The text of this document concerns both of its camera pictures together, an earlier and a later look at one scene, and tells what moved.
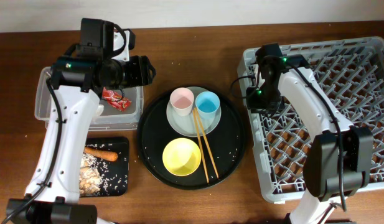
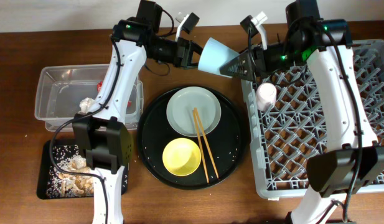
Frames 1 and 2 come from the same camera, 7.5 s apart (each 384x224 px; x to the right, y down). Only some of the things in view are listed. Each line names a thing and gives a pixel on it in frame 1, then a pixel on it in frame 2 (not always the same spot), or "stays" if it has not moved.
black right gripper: (256, 106) → (260, 63)
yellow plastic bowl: (182, 157) stays
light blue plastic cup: (207, 104) → (213, 55)
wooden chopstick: (200, 146) stays
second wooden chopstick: (206, 142) stays
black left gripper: (142, 74) → (193, 46)
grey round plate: (185, 124) stays
